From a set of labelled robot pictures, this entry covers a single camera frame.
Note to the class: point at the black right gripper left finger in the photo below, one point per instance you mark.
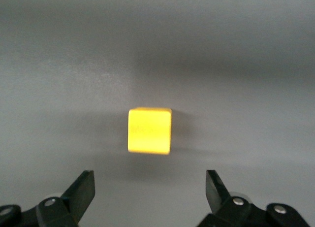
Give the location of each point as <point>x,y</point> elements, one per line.
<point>73,200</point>

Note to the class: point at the yellow cube block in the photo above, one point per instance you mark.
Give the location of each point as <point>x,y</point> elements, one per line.
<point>148,131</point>

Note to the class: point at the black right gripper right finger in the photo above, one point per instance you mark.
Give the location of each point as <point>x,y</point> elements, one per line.
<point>221,200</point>

